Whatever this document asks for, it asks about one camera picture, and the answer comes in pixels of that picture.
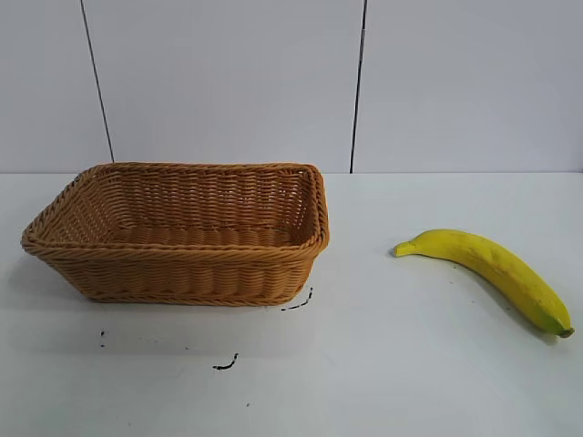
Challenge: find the yellow banana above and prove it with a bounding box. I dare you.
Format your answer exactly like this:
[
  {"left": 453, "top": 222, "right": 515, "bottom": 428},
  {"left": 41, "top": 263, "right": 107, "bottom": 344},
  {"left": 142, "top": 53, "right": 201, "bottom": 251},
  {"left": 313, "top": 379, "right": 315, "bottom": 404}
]
[{"left": 393, "top": 229, "right": 576, "bottom": 339}]

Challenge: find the brown woven wicker basket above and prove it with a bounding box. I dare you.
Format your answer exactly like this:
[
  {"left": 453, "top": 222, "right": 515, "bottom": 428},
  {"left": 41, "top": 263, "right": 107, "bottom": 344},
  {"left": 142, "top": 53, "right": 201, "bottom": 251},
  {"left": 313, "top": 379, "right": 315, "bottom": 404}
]
[{"left": 21, "top": 161, "right": 331, "bottom": 307}]

